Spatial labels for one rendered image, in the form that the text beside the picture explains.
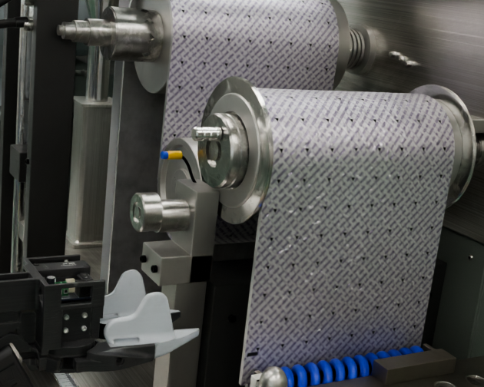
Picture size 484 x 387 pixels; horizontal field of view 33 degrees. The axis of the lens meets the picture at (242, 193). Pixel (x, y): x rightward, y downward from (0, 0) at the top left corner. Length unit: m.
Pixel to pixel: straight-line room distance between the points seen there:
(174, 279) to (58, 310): 0.19
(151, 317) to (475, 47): 0.52
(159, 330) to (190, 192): 0.17
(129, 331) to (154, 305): 0.03
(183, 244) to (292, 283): 0.12
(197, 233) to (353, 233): 0.16
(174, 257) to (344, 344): 0.21
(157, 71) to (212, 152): 0.23
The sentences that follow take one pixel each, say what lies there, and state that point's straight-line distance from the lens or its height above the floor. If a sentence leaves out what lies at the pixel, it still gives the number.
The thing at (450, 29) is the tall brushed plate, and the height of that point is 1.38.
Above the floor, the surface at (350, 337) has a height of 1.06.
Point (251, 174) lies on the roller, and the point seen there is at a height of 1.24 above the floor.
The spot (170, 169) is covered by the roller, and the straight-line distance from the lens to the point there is 0.98.
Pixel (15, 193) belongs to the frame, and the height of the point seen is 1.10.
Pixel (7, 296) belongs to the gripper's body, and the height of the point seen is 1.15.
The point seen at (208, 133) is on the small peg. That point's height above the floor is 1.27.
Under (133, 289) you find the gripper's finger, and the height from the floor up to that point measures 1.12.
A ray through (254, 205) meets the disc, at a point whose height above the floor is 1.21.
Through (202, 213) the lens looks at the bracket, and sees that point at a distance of 0.85.
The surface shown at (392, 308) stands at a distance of 0.94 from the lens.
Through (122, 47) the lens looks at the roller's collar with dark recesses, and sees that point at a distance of 1.00.
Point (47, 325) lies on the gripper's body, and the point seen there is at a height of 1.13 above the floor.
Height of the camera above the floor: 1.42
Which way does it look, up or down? 15 degrees down
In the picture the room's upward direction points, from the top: 6 degrees clockwise
